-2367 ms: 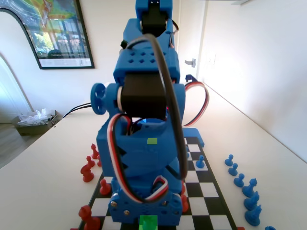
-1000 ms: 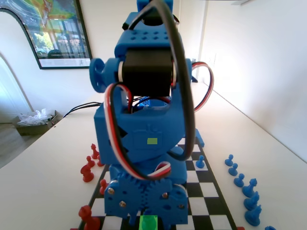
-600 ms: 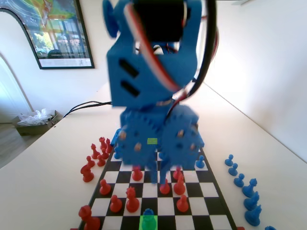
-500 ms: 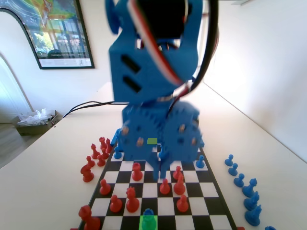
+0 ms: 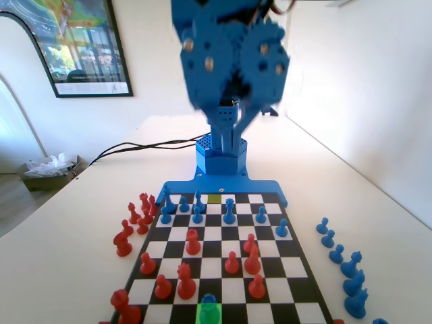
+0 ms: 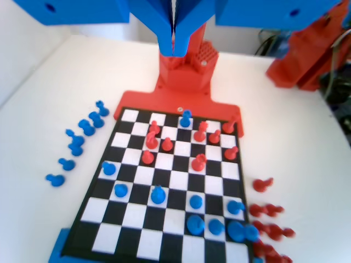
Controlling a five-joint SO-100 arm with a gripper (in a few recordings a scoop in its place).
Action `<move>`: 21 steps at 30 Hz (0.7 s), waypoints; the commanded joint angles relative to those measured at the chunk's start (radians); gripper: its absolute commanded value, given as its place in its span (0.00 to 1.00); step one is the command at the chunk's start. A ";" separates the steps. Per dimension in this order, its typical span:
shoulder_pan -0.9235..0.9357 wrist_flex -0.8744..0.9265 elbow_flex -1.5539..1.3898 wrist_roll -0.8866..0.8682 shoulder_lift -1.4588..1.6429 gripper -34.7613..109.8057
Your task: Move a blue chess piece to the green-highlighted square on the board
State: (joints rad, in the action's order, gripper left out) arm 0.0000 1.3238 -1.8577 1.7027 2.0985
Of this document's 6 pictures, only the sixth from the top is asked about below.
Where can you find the blue chess queen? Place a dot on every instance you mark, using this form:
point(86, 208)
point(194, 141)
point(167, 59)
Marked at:
point(157, 195)

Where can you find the blue king chess piece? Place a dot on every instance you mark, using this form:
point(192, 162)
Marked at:
point(236, 231)

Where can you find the blue base plate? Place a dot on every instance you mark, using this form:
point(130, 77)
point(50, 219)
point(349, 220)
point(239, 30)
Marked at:
point(59, 249)

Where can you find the blue pawn chess piece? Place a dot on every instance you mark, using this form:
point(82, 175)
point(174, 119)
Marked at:
point(76, 150)
point(120, 191)
point(56, 180)
point(216, 227)
point(233, 207)
point(108, 170)
point(196, 202)
point(68, 164)

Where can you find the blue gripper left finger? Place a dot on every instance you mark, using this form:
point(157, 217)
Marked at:
point(148, 16)

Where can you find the red base plate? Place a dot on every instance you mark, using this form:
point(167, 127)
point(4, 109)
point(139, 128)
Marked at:
point(142, 100)

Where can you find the red pawn chess piece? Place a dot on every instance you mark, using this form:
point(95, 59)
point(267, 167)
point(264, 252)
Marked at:
point(260, 228)
point(230, 154)
point(255, 210)
point(271, 210)
point(154, 128)
point(166, 145)
point(148, 159)
point(214, 137)

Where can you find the red robot arm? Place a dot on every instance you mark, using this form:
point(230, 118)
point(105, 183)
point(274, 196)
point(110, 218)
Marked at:
point(186, 76)

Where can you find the captured red chess pieces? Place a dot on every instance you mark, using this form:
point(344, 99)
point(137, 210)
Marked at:
point(228, 127)

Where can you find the black and white chessboard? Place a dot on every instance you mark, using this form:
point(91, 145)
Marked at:
point(178, 180)

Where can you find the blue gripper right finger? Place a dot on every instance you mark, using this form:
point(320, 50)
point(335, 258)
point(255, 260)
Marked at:
point(197, 13)

